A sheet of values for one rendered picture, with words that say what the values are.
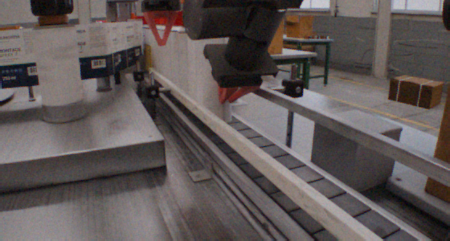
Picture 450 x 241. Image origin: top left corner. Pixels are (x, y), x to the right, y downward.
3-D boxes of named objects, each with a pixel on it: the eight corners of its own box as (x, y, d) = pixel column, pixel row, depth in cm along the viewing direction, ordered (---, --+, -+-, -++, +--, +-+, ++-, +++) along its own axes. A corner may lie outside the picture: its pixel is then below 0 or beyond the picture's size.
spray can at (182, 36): (177, 100, 70) (173, 10, 64) (198, 97, 73) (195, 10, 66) (184, 106, 66) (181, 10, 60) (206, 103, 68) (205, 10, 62)
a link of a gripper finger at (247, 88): (196, 87, 52) (208, 46, 45) (234, 84, 55) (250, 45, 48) (207, 119, 48) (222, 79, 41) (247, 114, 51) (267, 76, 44)
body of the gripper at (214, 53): (201, 53, 45) (212, 12, 40) (259, 51, 49) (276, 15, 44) (214, 84, 42) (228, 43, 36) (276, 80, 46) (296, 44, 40)
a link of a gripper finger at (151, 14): (148, 47, 61) (145, 2, 58) (142, 45, 67) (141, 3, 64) (179, 45, 63) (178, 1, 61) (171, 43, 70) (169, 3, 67)
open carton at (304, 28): (279, 36, 494) (280, 14, 483) (298, 36, 514) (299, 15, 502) (295, 38, 459) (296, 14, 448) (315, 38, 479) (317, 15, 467)
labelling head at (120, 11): (109, 69, 113) (104, 2, 105) (141, 67, 118) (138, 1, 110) (111, 75, 101) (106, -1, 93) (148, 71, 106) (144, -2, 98)
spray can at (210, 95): (198, 120, 57) (196, 7, 50) (223, 116, 59) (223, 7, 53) (210, 128, 52) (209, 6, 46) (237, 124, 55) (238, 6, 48)
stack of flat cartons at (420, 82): (386, 99, 415) (389, 78, 406) (400, 94, 446) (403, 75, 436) (429, 109, 366) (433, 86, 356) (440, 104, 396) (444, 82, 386)
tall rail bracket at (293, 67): (255, 159, 52) (258, 64, 47) (289, 152, 55) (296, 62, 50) (264, 167, 49) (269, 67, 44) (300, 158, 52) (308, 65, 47)
